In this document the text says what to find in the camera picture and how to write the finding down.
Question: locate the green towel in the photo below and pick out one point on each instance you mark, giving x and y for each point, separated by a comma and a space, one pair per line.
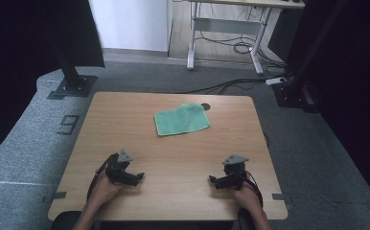
181, 119

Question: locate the white desk frame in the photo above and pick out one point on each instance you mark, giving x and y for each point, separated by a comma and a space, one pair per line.
227, 26

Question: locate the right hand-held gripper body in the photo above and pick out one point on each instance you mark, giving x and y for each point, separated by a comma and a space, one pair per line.
235, 179

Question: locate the white power strip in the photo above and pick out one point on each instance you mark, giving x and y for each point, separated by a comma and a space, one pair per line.
275, 81

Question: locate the black curtain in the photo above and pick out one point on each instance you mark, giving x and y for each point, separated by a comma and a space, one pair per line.
355, 96
17, 64

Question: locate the person's left hand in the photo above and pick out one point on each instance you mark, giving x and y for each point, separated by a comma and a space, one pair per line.
104, 191

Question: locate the round black table grommet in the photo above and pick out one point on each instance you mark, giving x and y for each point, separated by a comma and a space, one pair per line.
206, 106

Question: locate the black metal stand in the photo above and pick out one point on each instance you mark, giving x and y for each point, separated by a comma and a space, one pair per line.
296, 92
73, 84

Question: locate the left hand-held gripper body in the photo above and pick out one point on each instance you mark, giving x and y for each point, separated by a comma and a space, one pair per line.
117, 171

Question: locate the person's right hand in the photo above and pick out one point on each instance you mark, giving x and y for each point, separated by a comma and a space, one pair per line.
247, 198

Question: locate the black box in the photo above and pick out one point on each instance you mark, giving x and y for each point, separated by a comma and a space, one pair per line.
283, 32

